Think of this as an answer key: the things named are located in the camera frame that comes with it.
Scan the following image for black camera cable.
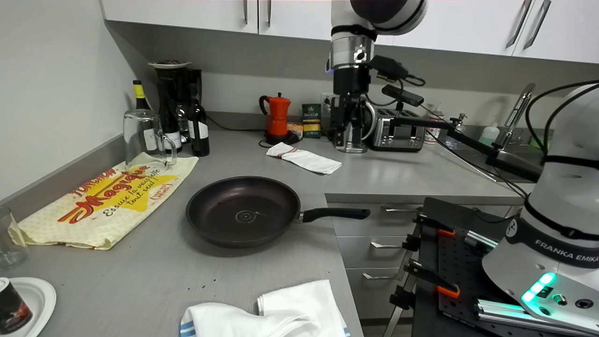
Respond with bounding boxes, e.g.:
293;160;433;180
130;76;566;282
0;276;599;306
398;70;428;91

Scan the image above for black coffee maker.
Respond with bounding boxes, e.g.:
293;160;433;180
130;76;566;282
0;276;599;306
147;61;203;152

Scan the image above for black clamp orange handle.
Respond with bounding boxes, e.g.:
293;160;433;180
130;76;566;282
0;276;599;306
402;212;461;253
388;261;463;315

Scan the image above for grey lower drawers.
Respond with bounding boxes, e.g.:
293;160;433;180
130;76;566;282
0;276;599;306
323;194;525;325

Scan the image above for aluminium rail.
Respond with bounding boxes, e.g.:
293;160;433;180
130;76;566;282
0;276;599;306
475;298;599;337

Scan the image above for white cloth blue stripes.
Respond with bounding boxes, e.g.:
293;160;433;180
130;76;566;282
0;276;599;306
177;302;295;337

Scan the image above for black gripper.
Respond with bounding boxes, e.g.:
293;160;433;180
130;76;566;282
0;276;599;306
329;64;373;152

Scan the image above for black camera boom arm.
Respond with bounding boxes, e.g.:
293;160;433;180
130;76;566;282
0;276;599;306
379;83;544;184

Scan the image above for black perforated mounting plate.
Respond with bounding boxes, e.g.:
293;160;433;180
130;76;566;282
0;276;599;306
409;197;544;337

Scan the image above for green box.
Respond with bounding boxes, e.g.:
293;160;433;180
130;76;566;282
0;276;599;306
300;102;323;139

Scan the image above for wine bottle yellow foil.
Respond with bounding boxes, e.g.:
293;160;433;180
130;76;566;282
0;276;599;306
130;79;160;158

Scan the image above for silver toaster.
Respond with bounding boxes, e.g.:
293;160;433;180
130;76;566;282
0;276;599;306
366;109;428;154

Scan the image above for red moka pot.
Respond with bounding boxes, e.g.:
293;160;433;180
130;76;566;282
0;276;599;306
257;92;293;143

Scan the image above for chrome sink faucet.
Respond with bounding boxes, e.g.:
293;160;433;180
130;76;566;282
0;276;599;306
497;81;538;149

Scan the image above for plain white cloth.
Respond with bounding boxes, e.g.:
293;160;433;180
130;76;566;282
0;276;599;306
254;278;351;337

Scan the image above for upturned clear drinking glass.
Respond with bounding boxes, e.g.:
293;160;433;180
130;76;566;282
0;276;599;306
121;107;177;169

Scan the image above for white upper cabinet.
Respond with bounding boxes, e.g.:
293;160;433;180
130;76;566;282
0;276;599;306
98;0;599;68

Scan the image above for white towel red stripe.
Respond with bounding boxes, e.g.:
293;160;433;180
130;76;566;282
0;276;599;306
263;141;343;177

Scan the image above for dark wine bottle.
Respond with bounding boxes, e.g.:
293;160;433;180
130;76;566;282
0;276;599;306
186;100;211;158

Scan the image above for white round plate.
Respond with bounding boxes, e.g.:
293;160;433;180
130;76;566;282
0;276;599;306
0;276;57;337

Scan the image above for black frying pan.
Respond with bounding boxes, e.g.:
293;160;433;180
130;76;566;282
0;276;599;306
183;175;372;250

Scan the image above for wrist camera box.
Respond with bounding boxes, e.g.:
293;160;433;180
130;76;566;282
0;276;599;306
370;55;413;83

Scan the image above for green soap bottle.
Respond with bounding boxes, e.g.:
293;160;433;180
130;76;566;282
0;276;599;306
478;122;503;149

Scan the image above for small clear glass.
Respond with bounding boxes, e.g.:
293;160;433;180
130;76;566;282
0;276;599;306
0;212;27;268

